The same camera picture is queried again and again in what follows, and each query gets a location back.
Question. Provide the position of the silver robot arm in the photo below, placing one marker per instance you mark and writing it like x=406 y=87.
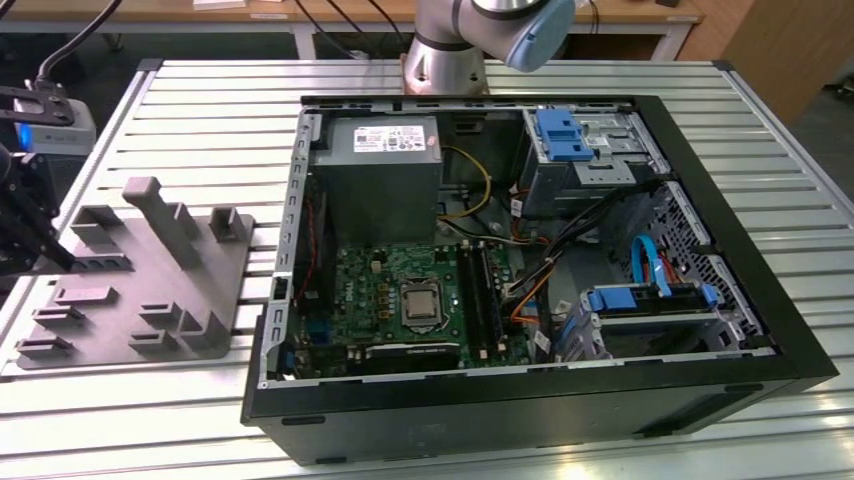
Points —
x=444 y=55

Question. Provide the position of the grey parts rack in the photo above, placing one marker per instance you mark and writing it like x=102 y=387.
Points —
x=134 y=310

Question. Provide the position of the wooden desk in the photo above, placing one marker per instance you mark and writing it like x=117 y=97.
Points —
x=134 y=14

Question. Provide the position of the green motherboard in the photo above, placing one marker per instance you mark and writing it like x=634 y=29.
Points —
x=361 y=300

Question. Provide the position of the grey power supply unit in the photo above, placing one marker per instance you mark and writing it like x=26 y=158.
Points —
x=374 y=200

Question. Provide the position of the silver CPU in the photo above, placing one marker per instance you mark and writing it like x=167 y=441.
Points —
x=420 y=305

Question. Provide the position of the black graphics card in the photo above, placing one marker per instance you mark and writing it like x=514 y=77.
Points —
x=410 y=352

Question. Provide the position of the blue drive latch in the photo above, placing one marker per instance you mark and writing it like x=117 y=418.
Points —
x=564 y=135

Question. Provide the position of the black PC case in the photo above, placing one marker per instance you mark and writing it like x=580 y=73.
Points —
x=534 y=415

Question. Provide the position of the silver drive cage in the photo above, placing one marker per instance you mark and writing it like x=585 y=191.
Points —
x=601 y=175

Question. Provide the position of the hard disk in blue carrier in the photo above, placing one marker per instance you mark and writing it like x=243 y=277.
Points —
x=610 y=299

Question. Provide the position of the silver disk bay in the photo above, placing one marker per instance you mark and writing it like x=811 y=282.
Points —
x=661 y=318

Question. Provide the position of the wooden cabinet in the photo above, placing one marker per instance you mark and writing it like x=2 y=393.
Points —
x=788 y=50

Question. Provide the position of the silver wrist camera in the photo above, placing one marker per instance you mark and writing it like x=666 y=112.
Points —
x=67 y=130

